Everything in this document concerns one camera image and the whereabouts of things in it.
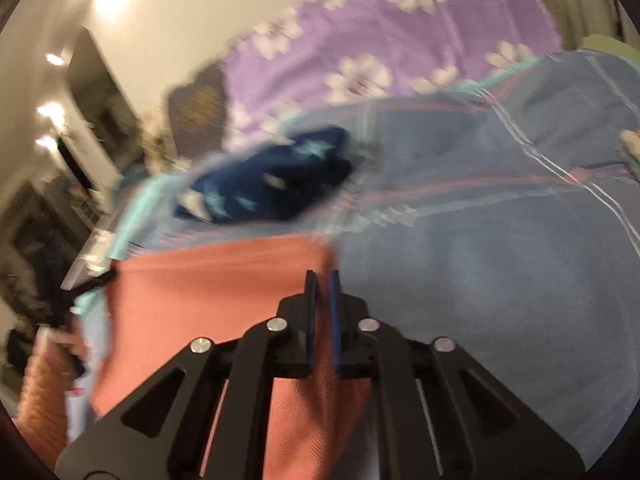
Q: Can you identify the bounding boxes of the salmon pink knit garment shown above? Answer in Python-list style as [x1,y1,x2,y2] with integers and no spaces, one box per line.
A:
[91,235,370,479]

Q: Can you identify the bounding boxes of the orange fuzzy sleeve forearm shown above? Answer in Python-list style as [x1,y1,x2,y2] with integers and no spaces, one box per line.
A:
[14,327,87,470]

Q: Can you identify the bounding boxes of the stack of folded clothes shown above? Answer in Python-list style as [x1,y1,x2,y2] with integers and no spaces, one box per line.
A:
[618,130,640,181]

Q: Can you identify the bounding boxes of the blue striped bed sheet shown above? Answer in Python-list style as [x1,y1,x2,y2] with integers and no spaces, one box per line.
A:
[68,51,639,466]

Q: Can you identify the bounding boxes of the navy star fleece garment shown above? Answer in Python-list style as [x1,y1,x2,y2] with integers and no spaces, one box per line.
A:
[175,126,352,224]

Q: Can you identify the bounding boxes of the dark brown patterned pillow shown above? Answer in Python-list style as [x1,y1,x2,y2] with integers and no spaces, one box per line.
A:
[167,62,227,159]

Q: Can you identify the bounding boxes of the purple floral pillow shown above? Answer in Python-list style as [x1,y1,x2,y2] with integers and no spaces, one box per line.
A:
[222,0,562,152]

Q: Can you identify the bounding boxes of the green blanket edge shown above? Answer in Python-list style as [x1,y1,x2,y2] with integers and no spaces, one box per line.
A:
[580,34,640,66]

